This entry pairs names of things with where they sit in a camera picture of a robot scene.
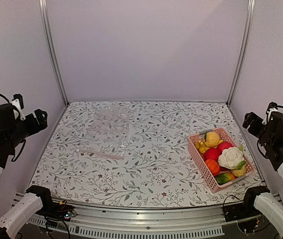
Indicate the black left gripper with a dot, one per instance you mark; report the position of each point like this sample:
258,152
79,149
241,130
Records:
36,127

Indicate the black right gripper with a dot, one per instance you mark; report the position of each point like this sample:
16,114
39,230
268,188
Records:
248,121

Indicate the yellow toy lemon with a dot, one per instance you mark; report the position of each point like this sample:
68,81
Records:
211,139

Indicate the clear zip top bag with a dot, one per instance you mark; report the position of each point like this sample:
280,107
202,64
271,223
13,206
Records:
110,130

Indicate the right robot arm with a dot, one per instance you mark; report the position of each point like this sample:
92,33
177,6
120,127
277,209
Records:
259,200

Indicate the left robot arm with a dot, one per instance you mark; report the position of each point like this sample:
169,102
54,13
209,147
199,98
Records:
15,127

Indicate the red toy apple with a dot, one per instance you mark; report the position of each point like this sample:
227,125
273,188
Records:
224,145
212,153

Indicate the white toy cauliflower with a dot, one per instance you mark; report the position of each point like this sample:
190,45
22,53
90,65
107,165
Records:
230,158

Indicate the yellow toy corn piece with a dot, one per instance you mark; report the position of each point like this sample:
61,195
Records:
239,172

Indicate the yellow toy banana bunch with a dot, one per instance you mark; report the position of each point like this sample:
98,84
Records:
201,147

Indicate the orange toy tangerine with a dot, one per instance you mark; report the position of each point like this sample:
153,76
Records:
213,166

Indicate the green orange toy mango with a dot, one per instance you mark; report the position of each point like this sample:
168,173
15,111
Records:
224,178

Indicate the small circuit board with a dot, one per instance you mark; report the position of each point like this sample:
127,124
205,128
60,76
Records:
68,214

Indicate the floral table mat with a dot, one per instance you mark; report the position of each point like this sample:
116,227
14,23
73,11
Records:
157,170

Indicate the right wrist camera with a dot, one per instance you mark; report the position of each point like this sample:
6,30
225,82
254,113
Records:
272,107

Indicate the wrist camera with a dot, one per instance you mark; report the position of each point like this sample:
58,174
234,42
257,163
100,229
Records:
272,107
18,106

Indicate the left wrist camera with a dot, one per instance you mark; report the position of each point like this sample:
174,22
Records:
18,106

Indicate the front aluminium rail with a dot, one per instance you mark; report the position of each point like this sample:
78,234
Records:
94,221

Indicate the left aluminium frame post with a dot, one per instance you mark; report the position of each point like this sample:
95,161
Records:
51,50

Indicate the aluminium frame post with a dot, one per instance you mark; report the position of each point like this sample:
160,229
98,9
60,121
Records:
242,52
51,50

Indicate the right aluminium frame post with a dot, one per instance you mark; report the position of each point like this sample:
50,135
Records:
242,52

